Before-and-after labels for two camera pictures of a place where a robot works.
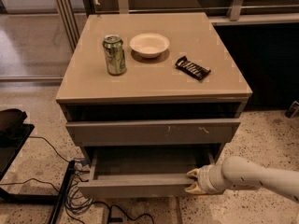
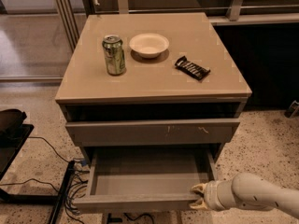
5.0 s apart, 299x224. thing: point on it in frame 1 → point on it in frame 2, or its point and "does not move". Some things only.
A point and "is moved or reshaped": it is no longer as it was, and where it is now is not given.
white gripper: x=205 y=180 → x=210 y=194
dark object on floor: x=293 y=110 does not move
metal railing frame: x=73 y=25 does not move
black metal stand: x=13 y=135 does not move
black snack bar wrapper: x=192 y=68 does not move
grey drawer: x=143 y=174 is moved or reshaped
